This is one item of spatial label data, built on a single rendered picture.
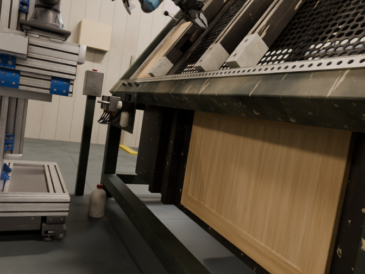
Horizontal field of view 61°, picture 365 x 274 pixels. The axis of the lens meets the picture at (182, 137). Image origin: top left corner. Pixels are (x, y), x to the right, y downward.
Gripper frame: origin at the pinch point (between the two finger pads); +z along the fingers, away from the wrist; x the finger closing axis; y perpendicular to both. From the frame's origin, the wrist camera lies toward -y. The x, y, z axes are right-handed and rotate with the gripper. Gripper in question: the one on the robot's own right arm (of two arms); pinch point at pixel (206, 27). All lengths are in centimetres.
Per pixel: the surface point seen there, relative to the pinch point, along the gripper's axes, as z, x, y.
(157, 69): -3.7, 33.9, 10.0
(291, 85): -2, 47, -99
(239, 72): -3, 41, -74
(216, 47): -4, 27, -46
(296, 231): 39, 69, -88
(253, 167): 31, 57, -64
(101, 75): -16, 47, 78
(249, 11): -2.9, 5.8, -46.2
